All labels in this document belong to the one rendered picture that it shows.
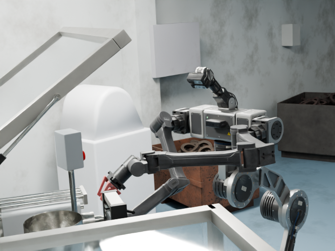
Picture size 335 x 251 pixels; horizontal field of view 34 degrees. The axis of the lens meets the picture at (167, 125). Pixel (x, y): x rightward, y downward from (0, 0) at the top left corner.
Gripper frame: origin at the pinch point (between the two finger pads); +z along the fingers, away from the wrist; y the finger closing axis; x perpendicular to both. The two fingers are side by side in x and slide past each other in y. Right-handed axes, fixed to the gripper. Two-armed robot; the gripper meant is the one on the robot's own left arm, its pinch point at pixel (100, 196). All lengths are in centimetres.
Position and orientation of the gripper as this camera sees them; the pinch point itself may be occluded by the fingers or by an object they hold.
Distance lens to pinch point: 213.2
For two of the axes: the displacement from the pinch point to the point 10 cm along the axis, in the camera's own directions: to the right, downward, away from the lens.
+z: -7.0, 7.1, -0.8
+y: -2.8, -1.7, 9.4
